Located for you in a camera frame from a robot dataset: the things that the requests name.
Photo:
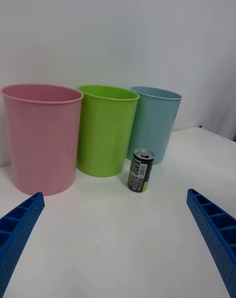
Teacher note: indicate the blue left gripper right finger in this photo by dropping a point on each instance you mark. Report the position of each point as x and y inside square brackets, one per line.
[216, 229]

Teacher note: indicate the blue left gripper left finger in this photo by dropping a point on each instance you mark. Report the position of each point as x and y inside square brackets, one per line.
[19, 229]

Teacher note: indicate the black drink can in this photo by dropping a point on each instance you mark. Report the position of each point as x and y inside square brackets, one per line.
[138, 172]

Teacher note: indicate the pink plastic waste bin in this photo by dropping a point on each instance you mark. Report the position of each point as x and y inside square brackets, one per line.
[41, 141]

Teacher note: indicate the pale blue plastic waste bin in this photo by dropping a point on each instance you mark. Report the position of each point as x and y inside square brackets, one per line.
[155, 123]

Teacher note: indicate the green plastic waste bin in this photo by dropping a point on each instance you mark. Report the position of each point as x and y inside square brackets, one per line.
[103, 136]

